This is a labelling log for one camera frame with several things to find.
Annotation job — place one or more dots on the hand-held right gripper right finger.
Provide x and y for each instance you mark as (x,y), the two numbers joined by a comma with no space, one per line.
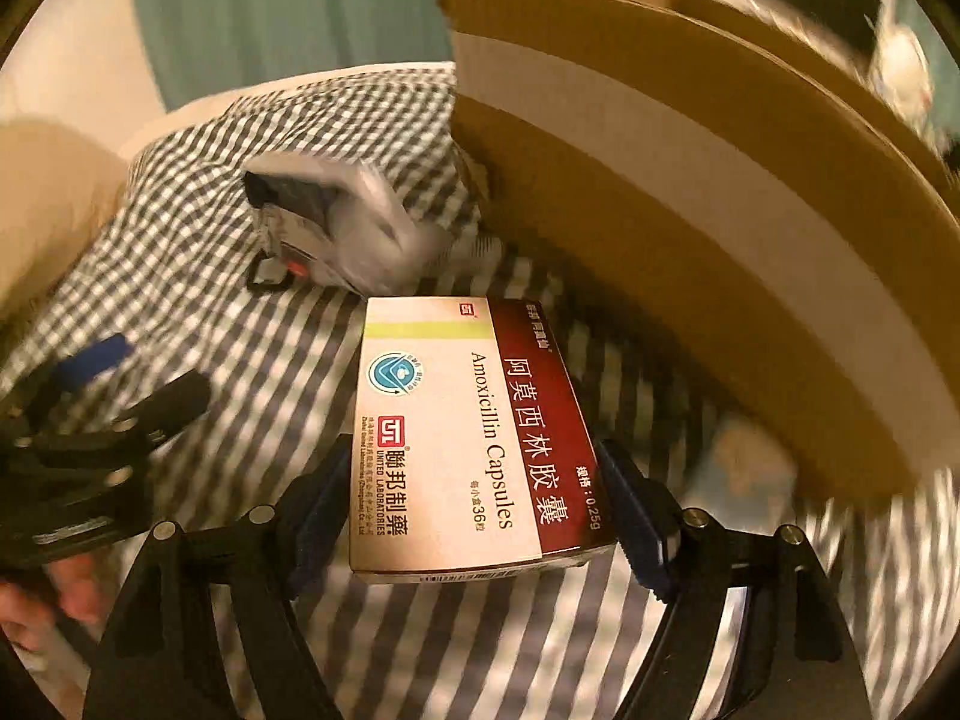
(637,517)

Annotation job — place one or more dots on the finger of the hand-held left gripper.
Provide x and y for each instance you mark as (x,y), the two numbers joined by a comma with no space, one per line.
(94,361)
(161,409)

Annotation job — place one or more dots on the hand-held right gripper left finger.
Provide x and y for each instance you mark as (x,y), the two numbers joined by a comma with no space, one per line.
(315,540)

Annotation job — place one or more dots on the white and maroon medicine box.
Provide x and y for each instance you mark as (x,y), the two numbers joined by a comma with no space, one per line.
(465,427)

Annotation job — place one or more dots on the brown cardboard box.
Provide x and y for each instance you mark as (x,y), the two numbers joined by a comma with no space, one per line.
(675,255)

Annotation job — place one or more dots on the person's left hand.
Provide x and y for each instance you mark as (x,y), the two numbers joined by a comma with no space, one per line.
(71,592)

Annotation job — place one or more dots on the grey checkered bed sheet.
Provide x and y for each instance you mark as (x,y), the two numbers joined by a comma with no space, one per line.
(225,330)

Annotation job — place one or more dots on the cream pillow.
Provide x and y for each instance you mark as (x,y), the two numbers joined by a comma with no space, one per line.
(52,210)

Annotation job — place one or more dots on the grey electronic device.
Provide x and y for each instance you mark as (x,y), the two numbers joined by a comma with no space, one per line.
(360,202)

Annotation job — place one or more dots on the wide teal curtain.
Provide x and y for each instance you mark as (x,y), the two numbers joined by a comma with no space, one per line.
(337,15)

